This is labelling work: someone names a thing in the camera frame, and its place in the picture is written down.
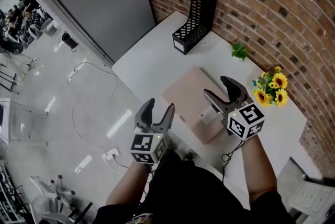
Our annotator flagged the small green potted plant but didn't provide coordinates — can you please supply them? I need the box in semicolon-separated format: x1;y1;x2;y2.
231;42;249;62

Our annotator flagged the white drawer cabinet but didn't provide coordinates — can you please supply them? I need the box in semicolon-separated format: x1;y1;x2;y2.
289;178;335;218

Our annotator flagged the white power strip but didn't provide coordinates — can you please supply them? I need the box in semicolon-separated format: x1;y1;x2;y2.
101;148;121;162

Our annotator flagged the white office chair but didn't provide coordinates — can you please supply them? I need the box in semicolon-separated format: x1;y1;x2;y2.
28;175;77;224

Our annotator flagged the black waste bin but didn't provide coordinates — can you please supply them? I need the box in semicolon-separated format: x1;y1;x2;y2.
61;31;79;52

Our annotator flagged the person's left forearm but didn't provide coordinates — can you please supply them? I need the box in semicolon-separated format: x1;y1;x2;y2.
105;161;153;207

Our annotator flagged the yellow sunflower bouquet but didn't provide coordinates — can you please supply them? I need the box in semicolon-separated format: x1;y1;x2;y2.
252;65;289;107

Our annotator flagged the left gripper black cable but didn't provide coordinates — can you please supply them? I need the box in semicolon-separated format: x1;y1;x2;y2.
145;162;158;175

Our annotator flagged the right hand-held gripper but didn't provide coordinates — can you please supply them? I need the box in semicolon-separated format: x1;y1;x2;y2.
203;75;266;141

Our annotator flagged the long white floor cable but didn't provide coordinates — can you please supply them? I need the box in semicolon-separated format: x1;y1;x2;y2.
66;60;129;157

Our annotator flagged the person's right forearm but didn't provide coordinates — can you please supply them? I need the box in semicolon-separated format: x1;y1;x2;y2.
240;136;278;209

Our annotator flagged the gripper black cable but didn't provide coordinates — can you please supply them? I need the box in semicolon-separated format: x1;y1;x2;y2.
145;162;158;175
221;139;247;182

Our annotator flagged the white side table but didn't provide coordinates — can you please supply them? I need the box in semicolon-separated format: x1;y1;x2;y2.
0;98;49;147

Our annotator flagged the pink folder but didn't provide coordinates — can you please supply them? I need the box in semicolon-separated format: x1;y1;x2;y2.
161;66;231;144

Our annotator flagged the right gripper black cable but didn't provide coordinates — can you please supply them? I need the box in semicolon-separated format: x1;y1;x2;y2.
221;139;247;182

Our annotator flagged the black mesh file holder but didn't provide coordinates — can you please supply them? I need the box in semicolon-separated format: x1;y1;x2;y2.
172;0;219;55

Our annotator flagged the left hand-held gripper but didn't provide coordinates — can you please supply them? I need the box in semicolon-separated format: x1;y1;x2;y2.
130;98;176;165

